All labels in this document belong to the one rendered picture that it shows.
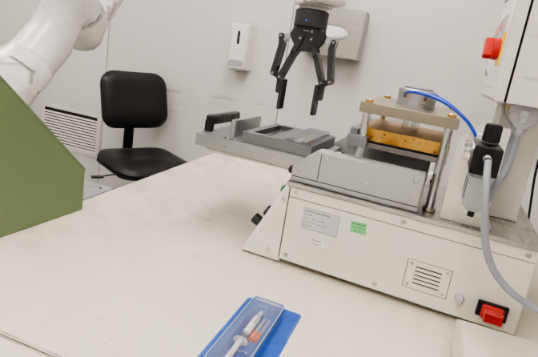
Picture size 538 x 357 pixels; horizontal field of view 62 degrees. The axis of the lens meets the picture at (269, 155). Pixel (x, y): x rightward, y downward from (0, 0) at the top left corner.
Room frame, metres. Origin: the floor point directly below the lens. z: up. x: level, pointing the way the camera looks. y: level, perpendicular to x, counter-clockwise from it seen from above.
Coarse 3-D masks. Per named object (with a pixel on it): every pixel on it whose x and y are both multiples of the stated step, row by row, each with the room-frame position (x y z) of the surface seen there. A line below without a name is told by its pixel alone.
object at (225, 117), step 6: (210, 114) 1.04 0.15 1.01; (216, 114) 1.06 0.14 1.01; (222, 114) 1.08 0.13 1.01; (228, 114) 1.11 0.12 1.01; (234, 114) 1.14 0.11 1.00; (210, 120) 1.04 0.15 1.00; (216, 120) 1.05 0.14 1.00; (222, 120) 1.08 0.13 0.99; (228, 120) 1.11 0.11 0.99; (210, 126) 1.04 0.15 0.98
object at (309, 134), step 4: (308, 128) 1.11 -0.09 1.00; (312, 128) 1.12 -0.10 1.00; (296, 132) 1.02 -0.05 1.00; (300, 132) 1.03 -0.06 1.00; (304, 132) 1.04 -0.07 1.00; (308, 132) 1.04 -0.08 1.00; (312, 132) 1.05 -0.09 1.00; (316, 132) 1.06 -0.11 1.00; (320, 132) 1.07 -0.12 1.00; (324, 132) 1.08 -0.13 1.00; (328, 132) 1.09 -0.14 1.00; (292, 136) 0.96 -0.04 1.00; (296, 136) 0.96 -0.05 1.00; (300, 136) 0.97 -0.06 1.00; (304, 136) 0.98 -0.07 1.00; (308, 136) 0.99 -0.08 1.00; (312, 136) 1.00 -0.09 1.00; (316, 136) 1.01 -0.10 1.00; (308, 140) 0.94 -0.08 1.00
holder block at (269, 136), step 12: (252, 132) 0.98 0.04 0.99; (264, 132) 1.05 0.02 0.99; (276, 132) 1.11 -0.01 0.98; (288, 132) 1.05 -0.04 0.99; (264, 144) 0.96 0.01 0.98; (276, 144) 0.95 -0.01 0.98; (288, 144) 0.94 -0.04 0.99; (300, 144) 0.93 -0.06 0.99; (312, 144) 0.95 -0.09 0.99; (324, 144) 1.02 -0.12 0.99
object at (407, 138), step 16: (368, 128) 0.88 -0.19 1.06; (384, 128) 0.91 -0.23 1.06; (400, 128) 0.95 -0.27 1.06; (416, 128) 0.94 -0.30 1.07; (368, 144) 0.88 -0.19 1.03; (384, 144) 0.87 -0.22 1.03; (400, 144) 0.86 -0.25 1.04; (416, 144) 0.83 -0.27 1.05; (432, 144) 0.84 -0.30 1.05; (432, 160) 0.83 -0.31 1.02
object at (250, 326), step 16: (256, 304) 0.66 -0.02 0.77; (272, 304) 0.66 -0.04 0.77; (240, 320) 0.60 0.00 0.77; (256, 320) 0.61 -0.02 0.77; (272, 320) 0.62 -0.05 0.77; (224, 336) 0.56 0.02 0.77; (240, 336) 0.57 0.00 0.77; (256, 336) 0.57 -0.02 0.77; (208, 352) 0.52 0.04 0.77; (224, 352) 0.53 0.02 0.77; (240, 352) 0.53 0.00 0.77
